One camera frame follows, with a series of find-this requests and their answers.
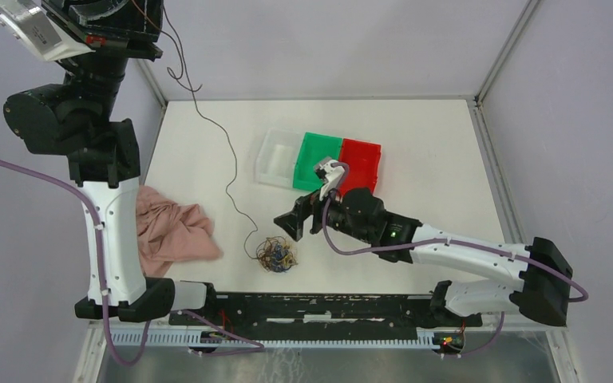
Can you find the red plastic bin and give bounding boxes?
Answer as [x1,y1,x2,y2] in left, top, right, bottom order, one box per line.
[338,138,382,195]

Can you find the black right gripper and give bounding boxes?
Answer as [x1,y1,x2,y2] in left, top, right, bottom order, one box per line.
[274,178,372,243]

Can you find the brown cable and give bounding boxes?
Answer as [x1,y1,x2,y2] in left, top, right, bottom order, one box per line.
[129,0,260,260]

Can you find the clear plastic bin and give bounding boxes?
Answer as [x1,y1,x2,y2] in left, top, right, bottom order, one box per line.
[255,128,303,188]

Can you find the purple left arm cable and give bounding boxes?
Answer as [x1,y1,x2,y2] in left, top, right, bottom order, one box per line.
[0,148,152,368]

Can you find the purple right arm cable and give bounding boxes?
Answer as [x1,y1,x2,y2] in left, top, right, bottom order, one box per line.
[321,161,589,303]

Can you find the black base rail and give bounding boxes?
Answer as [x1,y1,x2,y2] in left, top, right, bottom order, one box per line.
[195,292,483,341]

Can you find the white slotted cable duct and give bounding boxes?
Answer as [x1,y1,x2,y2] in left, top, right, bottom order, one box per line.
[106,328,437,351]

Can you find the pink cloth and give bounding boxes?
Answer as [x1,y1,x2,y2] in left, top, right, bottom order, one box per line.
[136,185,223,278]

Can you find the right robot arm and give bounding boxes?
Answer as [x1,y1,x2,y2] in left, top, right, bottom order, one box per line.
[274,188,587,327]

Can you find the green plastic bin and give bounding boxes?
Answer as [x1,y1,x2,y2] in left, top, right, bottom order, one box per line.
[292,132,343,192]

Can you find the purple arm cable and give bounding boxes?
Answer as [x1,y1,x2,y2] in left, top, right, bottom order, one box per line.
[0,148,152,368]
[321,161,589,303]

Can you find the cable bundle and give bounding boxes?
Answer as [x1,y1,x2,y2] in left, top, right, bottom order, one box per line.
[255,236,299,274]

